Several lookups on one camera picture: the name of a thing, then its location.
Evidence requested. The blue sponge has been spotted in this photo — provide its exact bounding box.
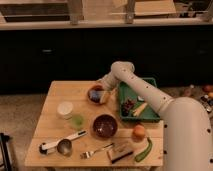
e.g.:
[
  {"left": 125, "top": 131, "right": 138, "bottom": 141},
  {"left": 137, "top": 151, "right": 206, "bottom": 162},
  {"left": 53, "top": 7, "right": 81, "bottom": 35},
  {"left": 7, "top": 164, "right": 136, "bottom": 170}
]
[{"left": 90, "top": 91, "right": 101, "bottom": 103}]

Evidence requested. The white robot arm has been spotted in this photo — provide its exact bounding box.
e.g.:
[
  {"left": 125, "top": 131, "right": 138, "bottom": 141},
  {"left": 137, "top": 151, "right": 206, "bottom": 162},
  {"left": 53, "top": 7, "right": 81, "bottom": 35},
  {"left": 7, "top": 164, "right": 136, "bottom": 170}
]
[{"left": 100, "top": 61, "right": 213, "bottom": 171}]

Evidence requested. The brown wooden bowl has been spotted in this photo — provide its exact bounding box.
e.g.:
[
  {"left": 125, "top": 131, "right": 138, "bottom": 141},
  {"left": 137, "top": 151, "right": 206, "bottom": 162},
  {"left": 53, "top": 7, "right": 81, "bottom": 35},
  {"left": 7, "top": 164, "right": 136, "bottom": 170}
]
[{"left": 87, "top": 85, "right": 110, "bottom": 105}]

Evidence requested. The dark grape bunch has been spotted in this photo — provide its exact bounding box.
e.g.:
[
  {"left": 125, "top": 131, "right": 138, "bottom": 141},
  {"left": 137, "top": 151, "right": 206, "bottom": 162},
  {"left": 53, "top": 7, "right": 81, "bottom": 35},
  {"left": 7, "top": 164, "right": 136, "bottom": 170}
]
[{"left": 121, "top": 99, "right": 135, "bottom": 116}]

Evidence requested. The green plastic tray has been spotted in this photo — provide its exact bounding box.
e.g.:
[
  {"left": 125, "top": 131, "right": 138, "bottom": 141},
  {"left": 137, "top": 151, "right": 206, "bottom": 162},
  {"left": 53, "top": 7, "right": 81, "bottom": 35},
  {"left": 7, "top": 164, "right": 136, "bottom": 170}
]
[{"left": 118, "top": 82, "right": 160, "bottom": 123}]

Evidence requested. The dark red bowl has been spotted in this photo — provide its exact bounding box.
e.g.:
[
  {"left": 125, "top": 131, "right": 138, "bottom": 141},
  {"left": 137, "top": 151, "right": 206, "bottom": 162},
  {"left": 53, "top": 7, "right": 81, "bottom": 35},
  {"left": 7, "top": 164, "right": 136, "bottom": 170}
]
[{"left": 93, "top": 114, "right": 118, "bottom": 138}]

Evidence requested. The green translucent cup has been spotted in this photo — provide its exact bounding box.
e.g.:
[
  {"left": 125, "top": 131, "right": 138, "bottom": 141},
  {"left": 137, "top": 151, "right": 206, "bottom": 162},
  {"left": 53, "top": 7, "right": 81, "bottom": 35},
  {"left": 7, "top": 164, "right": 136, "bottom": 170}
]
[{"left": 71, "top": 115, "right": 84, "bottom": 130}]

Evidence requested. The wooden table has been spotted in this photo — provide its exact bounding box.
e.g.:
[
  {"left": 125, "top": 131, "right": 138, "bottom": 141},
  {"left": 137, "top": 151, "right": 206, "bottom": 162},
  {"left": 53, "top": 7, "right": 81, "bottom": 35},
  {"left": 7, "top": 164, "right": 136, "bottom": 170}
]
[{"left": 25, "top": 81, "right": 163, "bottom": 168}]

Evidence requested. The white lidded jar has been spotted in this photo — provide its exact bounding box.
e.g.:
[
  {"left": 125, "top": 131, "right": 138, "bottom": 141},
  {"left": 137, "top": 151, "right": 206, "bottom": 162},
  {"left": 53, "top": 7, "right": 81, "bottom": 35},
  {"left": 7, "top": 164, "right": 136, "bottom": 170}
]
[{"left": 57, "top": 101, "right": 73, "bottom": 119}]

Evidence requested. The orange fruit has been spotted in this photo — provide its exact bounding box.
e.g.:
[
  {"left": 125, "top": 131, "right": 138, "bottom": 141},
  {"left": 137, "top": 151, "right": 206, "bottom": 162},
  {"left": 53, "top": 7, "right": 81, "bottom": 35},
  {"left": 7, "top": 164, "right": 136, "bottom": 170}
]
[{"left": 133, "top": 125, "right": 146, "bottom": 139}]

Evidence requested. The wooden block brush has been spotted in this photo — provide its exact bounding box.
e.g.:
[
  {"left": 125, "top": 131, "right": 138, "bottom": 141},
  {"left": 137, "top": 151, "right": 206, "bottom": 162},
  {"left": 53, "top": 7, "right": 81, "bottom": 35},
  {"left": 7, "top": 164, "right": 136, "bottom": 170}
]
[{"left": 107, "top": 141, "right": 134, "bottom": 164}]

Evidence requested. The green cucumber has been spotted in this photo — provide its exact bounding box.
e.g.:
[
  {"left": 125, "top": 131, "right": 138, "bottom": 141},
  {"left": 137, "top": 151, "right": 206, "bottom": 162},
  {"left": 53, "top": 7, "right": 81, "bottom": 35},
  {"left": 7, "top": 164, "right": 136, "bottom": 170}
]
[{"left": 135, "top": 138, "right": 153, "bottom": 162}]

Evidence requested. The black object at left edge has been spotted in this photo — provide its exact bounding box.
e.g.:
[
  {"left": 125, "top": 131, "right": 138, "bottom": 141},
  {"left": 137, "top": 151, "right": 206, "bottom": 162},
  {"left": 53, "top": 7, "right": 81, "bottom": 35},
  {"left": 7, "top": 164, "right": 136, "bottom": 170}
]
[{"left": 0, "top": 133, "right": 13, "bottom": 171}]

